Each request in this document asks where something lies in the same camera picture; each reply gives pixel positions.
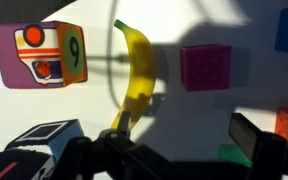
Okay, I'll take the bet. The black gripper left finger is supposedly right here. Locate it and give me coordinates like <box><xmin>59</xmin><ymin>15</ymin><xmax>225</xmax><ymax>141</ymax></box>
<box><xmin>117</xmin><ymin>110</ymin><xmax>132</xmax><ymax>138</ymax></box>

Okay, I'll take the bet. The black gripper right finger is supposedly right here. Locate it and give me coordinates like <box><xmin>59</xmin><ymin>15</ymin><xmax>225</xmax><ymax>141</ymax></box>
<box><xmin>228</xmin><ymin>112</ymin><xmax>288</xmax><ymax>180</ymax></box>

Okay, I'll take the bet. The pink block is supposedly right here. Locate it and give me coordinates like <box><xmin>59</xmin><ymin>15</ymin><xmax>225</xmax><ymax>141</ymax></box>
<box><xmin>179</xmin><ymin>43</ymin><xmax>233</xmax><ymax>92</ymax></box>

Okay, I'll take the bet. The green block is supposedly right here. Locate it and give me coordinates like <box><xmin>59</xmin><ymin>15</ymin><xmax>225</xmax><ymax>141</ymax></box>
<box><xmin>218</xmin><ymin>143</ymin><xmax>253</xmax><ymax>168</ymax></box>

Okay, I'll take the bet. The yellow banana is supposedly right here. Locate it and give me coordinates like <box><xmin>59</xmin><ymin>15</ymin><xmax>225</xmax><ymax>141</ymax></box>
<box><xmin>110</xmin><ymin>18</ymin><xmax>158</xmax><ymax>130</ymax></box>

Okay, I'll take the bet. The blue number four cube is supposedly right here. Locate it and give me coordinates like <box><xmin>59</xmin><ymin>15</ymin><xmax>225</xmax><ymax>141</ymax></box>
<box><xmin>4</xmin><ymin>118</ymin><xmax>85</xmax><ymax>158</ymax></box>

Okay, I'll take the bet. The purple orange number six cube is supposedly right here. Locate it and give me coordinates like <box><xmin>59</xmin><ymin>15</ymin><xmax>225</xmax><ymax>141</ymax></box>
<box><xmin>0</xmin><ymin>20</ymin><xmax>88</xmax><ymax>89</ymax></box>

